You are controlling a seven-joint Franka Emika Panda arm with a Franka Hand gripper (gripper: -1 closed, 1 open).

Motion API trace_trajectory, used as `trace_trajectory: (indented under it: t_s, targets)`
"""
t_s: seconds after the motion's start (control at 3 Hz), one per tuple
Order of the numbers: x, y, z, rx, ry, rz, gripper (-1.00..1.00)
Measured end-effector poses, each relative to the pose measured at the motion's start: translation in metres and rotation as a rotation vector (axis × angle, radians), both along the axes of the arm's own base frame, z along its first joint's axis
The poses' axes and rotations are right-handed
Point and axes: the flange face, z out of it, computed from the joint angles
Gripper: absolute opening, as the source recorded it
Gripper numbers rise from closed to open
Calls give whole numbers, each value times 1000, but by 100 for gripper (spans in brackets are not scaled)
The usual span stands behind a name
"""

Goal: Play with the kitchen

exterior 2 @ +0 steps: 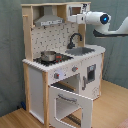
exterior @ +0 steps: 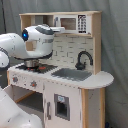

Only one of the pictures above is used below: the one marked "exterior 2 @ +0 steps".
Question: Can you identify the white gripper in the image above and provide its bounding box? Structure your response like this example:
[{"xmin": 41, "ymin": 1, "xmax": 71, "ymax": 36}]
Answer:
[{"xmin": 68, "ymin": 14, "xmax": 85, "ymax": 24}]

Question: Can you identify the white oven door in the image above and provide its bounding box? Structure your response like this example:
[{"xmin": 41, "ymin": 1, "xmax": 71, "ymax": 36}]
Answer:
[{"xmin": 49, "ymin": 86, "xmax": 93, "ymax": 128}]

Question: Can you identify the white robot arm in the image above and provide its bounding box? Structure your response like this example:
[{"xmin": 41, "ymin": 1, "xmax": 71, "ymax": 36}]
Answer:
[{"xmin": 67, "ymin": 11, "xmax": 128, "ymax": 38}]

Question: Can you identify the wooden toy kitchen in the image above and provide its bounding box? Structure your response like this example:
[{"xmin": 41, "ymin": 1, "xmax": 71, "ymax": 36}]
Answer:
[{"xmin": 22, "ymin": 2, "xmax": 105, "ymax": 128}]

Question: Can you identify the toy microwave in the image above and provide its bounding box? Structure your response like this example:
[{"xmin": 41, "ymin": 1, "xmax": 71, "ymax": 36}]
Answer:
[{"xmin": 67, "ymin": 3, "xmax": 89, "ymax": 22}]

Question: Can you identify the black toy faucet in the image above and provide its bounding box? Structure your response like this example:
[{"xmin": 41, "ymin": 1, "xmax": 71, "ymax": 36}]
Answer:
[{"xmin": 67, "ymin": 33, "xmax": 82, "ymax": 49}]

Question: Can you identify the grey range hood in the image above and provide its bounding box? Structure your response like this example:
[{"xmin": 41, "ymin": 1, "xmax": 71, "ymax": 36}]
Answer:
[{"xmin": 35, "ymin": 6, "xmax": 64, "ymax": 27}]

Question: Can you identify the grey toy sink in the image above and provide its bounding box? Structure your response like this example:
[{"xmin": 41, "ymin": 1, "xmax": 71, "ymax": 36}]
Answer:
[{"xmin": 66, "ymin": 47, "xmax": 94, "ymax": 56}]

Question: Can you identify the black stove top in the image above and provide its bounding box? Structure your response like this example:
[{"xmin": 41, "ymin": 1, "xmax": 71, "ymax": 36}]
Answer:
[{"xmin": 34, "ymin": 53, "xmax": 71, "ymax": 67}]

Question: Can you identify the silver toy pot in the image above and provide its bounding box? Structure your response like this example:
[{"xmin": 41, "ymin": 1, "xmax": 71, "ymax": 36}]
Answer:
[{"xmin": 41, "ymin": 51, "xmax": 56, "ymax": 62}]

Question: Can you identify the right red stove knob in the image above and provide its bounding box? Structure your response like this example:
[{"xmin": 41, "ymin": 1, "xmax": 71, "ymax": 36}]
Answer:
[{"xmin": 72, "ymin": 66, "xmax": 78, "ymax": 72}]

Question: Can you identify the red stove knob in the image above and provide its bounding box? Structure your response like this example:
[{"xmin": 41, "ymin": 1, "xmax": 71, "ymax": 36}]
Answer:
[
  {"xmin": 72, "ymin": 66, "xmax": 78, "ymax": 72},
  {"xmin": 54, "ymin": 73, "xmax": 60, "ymax": 79}
]

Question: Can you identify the cabinet door with dispenser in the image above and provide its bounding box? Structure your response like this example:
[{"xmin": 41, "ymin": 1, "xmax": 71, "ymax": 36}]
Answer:
[{"xmin": 80, "ymin": 55, "xmax": 102, "ymax": 99}]

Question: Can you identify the left red stove knob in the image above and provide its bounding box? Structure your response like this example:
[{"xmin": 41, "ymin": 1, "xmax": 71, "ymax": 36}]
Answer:
[{"xmin": 54, "ymin": 73, "xmax": 60, "ymax": 79}]

